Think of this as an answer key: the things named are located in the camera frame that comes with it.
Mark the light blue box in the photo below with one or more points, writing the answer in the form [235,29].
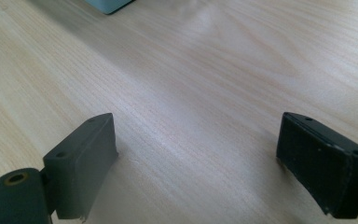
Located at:
[107,5]

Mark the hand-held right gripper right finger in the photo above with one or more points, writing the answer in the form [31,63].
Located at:
[321,168]

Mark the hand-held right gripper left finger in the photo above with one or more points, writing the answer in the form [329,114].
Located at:
[79,165]

